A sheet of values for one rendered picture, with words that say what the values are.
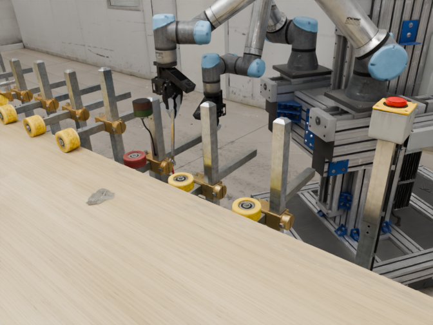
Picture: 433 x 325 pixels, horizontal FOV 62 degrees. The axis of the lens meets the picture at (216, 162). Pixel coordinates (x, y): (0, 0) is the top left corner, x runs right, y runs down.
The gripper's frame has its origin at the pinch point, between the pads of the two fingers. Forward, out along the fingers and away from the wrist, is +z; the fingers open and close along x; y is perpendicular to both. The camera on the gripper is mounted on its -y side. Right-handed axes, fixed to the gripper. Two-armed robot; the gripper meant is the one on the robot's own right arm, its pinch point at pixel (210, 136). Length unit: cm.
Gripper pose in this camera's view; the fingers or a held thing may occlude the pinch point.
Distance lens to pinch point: 162.2
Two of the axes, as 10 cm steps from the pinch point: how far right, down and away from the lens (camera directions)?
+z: 0.3, 8.8, 4.7
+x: -7.8, -2.7, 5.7
